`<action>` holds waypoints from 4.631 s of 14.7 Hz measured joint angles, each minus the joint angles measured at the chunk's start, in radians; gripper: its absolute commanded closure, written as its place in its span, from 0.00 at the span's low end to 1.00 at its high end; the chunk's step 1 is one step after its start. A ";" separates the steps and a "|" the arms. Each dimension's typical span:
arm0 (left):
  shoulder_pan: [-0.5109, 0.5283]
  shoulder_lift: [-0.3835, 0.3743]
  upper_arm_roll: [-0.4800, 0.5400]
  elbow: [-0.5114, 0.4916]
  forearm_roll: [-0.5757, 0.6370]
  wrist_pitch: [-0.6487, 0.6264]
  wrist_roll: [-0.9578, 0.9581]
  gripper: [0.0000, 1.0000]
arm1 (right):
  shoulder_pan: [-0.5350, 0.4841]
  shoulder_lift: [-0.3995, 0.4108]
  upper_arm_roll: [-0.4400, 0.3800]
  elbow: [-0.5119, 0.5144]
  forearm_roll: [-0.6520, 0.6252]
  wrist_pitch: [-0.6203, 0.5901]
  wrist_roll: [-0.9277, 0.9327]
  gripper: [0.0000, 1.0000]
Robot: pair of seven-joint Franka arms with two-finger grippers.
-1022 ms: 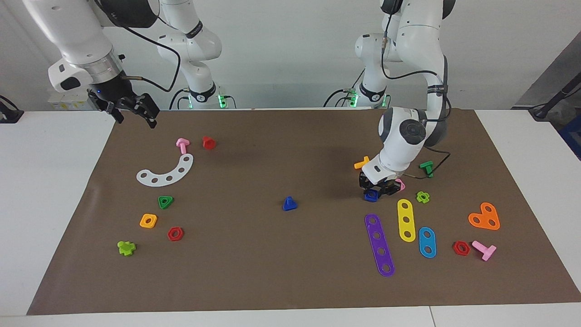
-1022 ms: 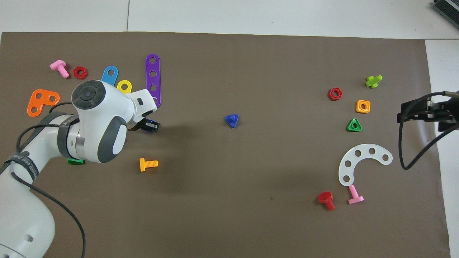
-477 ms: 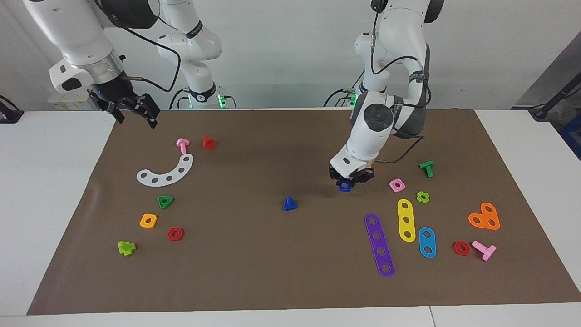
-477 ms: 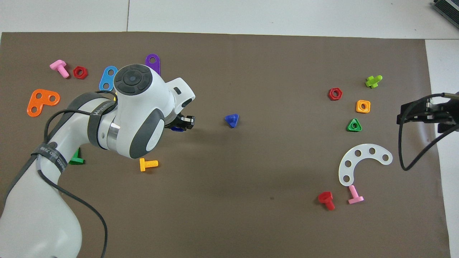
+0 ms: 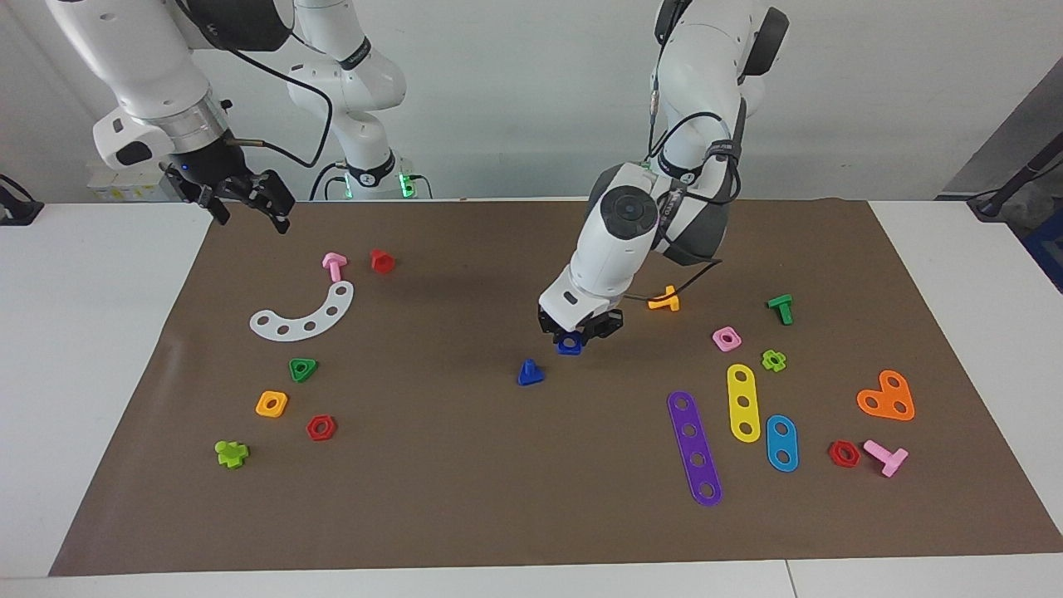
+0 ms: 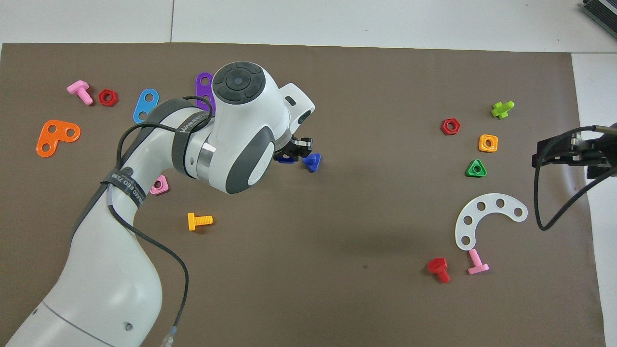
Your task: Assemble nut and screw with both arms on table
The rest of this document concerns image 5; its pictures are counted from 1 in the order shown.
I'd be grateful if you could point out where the black stand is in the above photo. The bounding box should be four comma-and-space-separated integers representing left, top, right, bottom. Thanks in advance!
967, 133, 1063, 221

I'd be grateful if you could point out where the white curved five-hole plate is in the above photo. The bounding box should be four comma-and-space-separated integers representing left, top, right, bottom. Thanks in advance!
249, 280, 355, 343

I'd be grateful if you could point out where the black table clamp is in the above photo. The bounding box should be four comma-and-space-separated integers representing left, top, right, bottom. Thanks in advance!
0, 174, 44, 227

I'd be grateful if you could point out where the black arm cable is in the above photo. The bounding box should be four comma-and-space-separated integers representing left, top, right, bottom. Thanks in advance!
224, 42, 335, 169
619, 17, 744, 301

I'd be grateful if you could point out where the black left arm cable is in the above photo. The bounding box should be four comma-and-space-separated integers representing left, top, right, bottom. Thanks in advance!
619, 17, 744, 301

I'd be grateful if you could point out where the purple four-hole plate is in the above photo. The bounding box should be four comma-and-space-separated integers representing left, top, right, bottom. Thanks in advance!
667, 390, 723, 507

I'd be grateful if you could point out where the brown table mat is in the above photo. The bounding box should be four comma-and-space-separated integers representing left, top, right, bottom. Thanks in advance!
48, 198, 1063, 578

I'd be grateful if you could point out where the white boxes stack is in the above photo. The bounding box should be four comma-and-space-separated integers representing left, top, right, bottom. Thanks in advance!
87, 160, 179, 203

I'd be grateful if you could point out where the blue bin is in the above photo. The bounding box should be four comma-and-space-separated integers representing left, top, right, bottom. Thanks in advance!
1023, 208, 1063, 293

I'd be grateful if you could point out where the black base cable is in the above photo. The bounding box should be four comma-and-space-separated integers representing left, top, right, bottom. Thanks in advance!
310, 160, 350, 202

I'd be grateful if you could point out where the orange heart-shaped plate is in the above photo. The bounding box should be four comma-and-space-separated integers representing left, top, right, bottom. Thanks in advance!
856, 370, 916, 422

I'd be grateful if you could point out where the yellow three-hole plate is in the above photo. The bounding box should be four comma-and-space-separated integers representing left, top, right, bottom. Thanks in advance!
727, 363, 762, 444

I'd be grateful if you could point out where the blue two-hole plate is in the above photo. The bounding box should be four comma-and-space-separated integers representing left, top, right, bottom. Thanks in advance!
765, 414, 800, 473

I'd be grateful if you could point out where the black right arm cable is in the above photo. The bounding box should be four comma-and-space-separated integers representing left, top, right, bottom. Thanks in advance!
224, 42, 335, 169

